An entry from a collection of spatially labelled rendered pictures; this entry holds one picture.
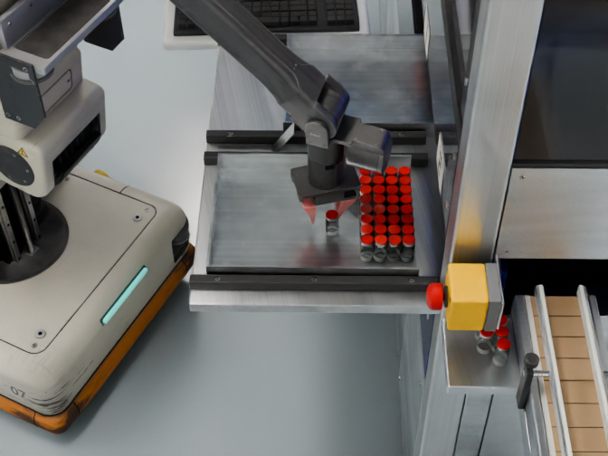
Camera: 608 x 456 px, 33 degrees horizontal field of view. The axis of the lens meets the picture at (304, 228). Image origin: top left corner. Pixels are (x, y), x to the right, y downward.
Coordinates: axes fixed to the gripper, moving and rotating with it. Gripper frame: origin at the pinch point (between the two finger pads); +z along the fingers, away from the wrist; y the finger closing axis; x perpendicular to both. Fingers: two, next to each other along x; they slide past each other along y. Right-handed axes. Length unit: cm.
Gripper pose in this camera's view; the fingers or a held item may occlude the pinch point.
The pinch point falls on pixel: (324, 214)
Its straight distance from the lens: 172.6
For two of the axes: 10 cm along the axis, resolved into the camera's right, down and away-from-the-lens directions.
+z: 0.0, 6.6, 7.5
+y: 9.7, -1.8, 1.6
